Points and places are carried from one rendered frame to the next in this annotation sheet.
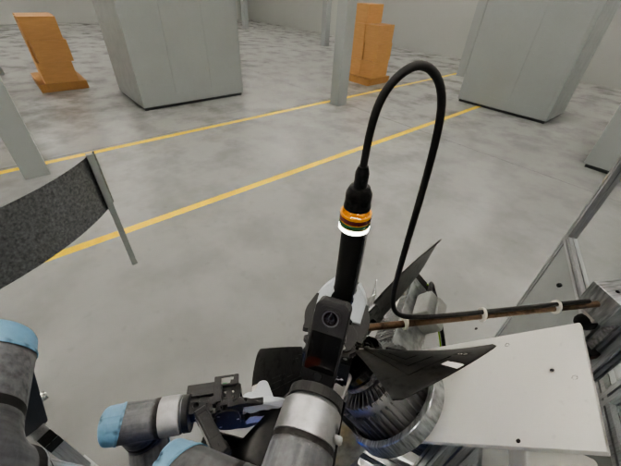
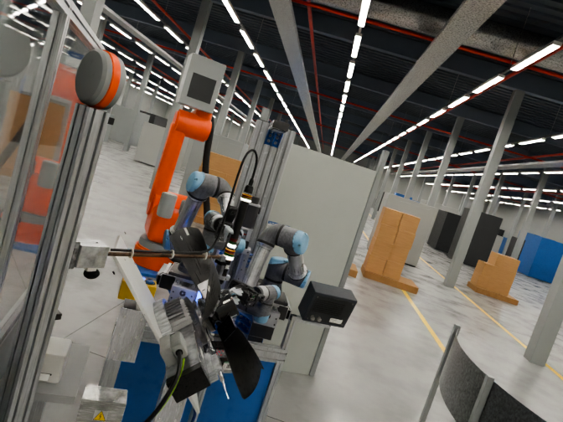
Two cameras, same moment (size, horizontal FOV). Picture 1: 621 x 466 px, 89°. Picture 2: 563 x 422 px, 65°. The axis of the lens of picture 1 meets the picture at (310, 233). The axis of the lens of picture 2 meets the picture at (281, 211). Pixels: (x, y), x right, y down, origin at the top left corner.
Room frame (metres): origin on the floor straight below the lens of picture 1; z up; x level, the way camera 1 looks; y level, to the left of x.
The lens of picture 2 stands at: (1.78, -1.18, 1.81)
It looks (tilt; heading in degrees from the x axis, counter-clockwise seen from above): 6 degrees down; 137
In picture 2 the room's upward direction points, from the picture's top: 18 degrees clockwise
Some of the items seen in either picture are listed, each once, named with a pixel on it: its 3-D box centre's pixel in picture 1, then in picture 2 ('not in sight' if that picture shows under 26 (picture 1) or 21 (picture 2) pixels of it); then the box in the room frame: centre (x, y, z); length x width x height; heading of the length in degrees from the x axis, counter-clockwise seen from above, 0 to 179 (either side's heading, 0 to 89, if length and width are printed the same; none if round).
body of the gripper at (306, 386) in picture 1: (325, 365); (224, 229); (0.24, -0.03, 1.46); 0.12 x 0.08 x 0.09; 165
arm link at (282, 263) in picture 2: not in sight; (278, 267); (-0.08, 0.68, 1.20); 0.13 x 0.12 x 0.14; 29
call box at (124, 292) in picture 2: not in sight; (136, 290); (-0.09, -0.18, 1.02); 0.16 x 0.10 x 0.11; 65
